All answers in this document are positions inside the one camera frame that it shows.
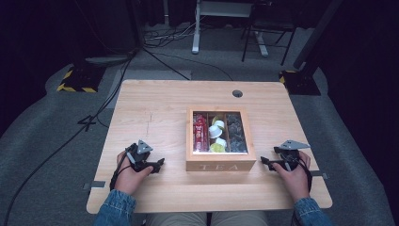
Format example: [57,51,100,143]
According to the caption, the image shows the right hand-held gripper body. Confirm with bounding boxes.
[273,139,311,172]

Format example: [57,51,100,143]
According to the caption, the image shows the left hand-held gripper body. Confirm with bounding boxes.
[125,139,154,173]

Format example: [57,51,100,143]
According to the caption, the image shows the wooden tea box glass lid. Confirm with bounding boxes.
[185,106,257,172]

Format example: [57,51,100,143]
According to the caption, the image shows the person's right hand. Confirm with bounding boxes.
[271,151,311,202]

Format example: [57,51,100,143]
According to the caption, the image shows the person's left hand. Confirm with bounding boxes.
[114,151,155,196]

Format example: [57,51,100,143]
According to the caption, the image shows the grey metal table clamp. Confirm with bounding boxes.
[310,170,329,180]
[82,180,107,191]

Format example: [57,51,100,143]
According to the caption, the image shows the pile of dark tea bags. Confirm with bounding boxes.
[226,113,248,153]

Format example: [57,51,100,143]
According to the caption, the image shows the stack of red packets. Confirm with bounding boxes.
[193,113,210,153]

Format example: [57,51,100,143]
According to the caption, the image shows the person's left leg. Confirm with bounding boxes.
[145,211,208,226]

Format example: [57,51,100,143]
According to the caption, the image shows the person's leg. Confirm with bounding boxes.
[210,210,269,226]
[145,211,208,226]

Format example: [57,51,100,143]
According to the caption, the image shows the person's right leg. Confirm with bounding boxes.
[210,210,269,226]

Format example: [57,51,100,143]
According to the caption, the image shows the black slanted stand hazard-striped base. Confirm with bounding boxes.
[279,0,345,96]

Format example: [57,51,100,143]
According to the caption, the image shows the dark curtain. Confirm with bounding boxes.
[313,0,399,226]
[0,0,143,137]

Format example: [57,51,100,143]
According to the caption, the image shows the black chair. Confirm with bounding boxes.
[240,0,299,67]

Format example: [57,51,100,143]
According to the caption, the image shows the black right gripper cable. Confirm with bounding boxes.
[295,156,313,193]

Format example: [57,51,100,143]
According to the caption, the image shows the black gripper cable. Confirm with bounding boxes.
[109,152,135,191]
[295,156,313,193]

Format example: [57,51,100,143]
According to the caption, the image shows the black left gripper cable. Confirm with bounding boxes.
[109,152,135,191]

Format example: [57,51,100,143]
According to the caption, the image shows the thick black floor cable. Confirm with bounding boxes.
[142,46,191,81]

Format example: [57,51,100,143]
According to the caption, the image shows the long black floor cable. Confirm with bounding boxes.
[1,53,136,226]

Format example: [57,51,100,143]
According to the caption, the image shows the thin black floor cable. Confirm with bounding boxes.
[154,50,234,82]

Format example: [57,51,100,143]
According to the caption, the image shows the bundle of floor cables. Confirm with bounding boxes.
[143,22,202,49]

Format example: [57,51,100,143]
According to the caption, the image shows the white desk frame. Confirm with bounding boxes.
[191,0,271,58]

